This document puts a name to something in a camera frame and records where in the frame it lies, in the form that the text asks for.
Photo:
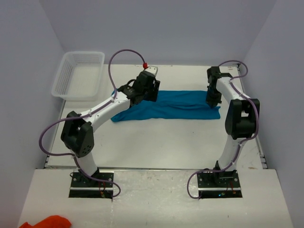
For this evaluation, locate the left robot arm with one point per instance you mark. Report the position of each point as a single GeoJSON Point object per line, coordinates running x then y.
{"type": "Point", "coordinates": [78, 131]}

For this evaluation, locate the orange t shirt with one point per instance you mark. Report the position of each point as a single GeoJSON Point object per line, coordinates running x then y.
{"type": "Point", "coordinates": [54, 221]}

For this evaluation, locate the white plastic basket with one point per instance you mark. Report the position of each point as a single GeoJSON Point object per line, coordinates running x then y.
{"type": "Point", "coordinates": [79, 76]}

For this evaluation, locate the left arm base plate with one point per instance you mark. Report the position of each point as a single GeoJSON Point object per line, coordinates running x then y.
{"type": "Point", "coordinates": [83, 187]}

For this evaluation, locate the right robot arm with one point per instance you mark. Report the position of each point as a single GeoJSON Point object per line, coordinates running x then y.
{"type": "Point", "coordinates": [242, 120]}

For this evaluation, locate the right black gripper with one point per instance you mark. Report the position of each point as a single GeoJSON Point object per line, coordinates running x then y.
{"type": "Point", "coordinates": [212, 95]}

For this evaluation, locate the blue t shirt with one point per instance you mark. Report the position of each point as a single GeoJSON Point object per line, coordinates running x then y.
{"type": "Point", "coordinates": [189, 105]}

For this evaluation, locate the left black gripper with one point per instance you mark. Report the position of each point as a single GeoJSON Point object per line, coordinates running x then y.
{"type": "Point", "coordinates": [153, 90]}

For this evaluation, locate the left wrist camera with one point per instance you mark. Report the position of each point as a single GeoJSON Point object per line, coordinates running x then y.
{"type": "Point", "coordinates": [153, 70]}

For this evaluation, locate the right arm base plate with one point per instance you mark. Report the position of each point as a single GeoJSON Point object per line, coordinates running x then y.
{"type": "Point", "coordinates": [222, 185]}

